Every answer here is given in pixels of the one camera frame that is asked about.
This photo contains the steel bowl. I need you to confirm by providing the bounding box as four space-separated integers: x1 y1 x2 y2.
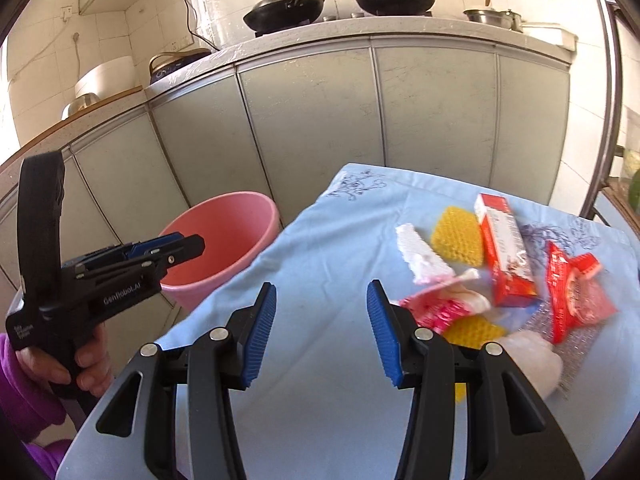
61 92 99 121

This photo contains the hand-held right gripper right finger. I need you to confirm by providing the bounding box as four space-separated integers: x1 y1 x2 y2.
366 280 586 480

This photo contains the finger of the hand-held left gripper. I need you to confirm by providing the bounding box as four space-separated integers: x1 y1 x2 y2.
62 232 186 270
75 235 206 282

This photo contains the grey kitchen cabinet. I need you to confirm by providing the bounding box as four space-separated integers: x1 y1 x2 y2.
0 17 574 361

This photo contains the person's left forearm purple sleeve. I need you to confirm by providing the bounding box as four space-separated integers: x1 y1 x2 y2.
0 334 68 480

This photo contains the white rice cooker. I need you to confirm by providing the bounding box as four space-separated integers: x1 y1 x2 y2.
74 56 137 102

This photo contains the red plastic snack packet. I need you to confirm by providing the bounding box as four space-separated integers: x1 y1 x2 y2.
544 240 619 344

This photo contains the metal door frame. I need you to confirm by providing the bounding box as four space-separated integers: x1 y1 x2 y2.
579 0 627 222

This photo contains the white plastic bag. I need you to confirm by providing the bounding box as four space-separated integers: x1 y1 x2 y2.
499 332 564 402

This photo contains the black power cable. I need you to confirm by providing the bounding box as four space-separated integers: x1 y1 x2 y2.
177 0 222 52

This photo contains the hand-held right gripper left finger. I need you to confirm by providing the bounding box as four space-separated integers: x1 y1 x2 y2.
95 281 278 480

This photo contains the white tray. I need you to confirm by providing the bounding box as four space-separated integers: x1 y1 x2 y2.
521 22 579 52

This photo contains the pink plastic bucket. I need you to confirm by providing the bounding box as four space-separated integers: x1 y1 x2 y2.
158 191 280 312

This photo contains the steel pot with lid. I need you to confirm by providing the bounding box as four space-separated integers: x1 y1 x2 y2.
462 0 512 29

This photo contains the yellow honeycomb foam piece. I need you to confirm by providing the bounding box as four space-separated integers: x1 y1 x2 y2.
431 205 484 267
442 312 507 347

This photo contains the red cardboard carton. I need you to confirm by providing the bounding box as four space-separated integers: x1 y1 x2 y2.
473 193 539 307

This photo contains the pink snack wrapper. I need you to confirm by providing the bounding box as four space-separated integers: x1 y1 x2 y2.
399 267 494 337

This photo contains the light blue floral cloth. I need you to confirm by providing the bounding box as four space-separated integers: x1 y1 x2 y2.
150 162 633 480

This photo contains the person's left hand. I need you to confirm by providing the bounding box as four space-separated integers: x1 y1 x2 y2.
15 324 114 396

